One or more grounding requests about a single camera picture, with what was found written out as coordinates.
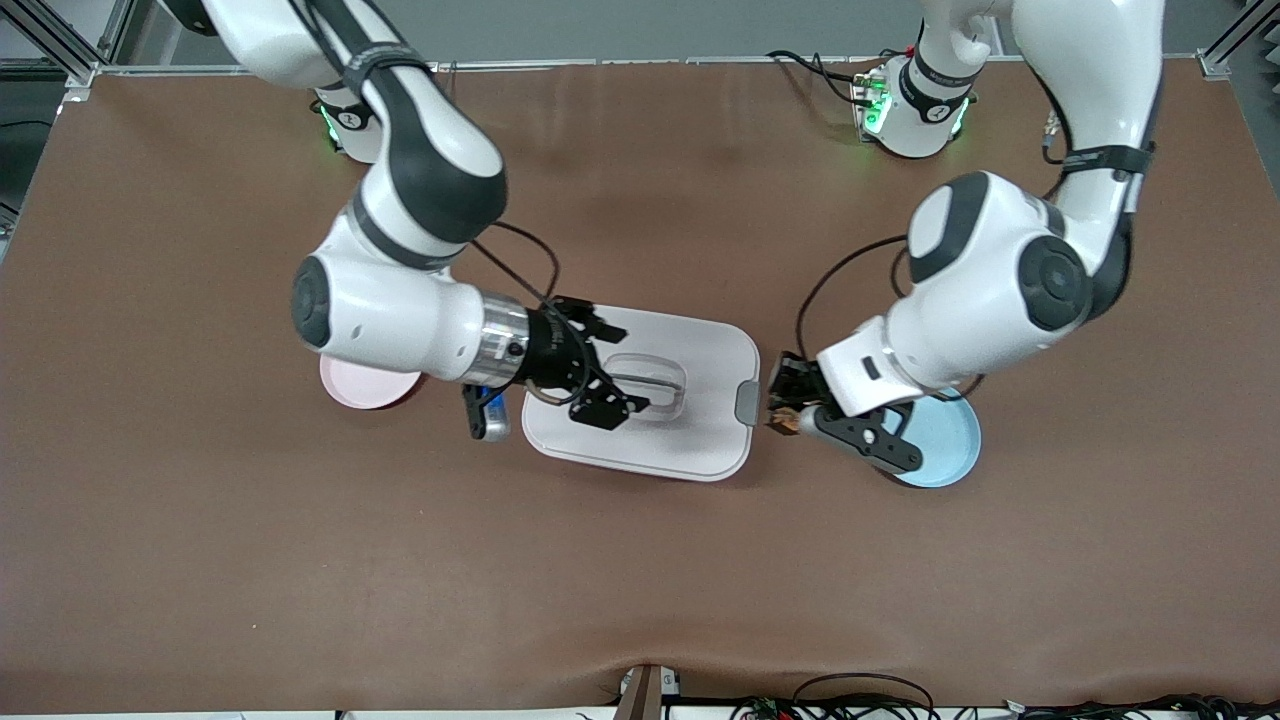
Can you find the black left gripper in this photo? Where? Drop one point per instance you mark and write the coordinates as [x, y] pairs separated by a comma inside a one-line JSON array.
[[797, 381]]

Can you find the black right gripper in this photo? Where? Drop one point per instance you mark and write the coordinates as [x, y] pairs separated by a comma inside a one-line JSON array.
[[548, 349]]

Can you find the orange black switch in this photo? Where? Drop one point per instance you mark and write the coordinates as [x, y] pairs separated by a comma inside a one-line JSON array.
[[785, 418]]

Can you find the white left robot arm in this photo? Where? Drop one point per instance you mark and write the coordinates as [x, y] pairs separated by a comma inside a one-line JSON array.
[[1000, 280]]

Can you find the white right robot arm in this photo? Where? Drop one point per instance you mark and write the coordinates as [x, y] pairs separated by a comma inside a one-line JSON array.
[[400, 320]]

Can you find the grey box lid latch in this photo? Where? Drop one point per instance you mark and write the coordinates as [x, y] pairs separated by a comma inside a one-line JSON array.
[[747, 403]]

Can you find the white lidded storage box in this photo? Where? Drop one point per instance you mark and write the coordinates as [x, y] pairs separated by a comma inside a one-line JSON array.
[[700, 445]]

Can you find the light blue round plate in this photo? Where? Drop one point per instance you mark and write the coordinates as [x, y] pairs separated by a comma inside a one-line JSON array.
[[950, 445]]

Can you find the pink round plate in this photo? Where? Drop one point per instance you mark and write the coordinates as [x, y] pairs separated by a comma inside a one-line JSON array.
[[365, 392]]

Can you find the brown table mat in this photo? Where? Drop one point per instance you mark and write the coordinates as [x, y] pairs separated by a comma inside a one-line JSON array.
[[300, 560]]

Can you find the silver table edge rail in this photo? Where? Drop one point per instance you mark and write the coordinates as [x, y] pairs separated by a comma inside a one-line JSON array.
[[650, 62]]

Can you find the metal table edge bracket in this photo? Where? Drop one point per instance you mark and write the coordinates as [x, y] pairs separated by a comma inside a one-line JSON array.
[[645, 695]]

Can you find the aluminium frame profile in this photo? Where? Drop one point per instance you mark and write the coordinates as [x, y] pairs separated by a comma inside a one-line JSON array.
[[1225, 50], [55, 45]]

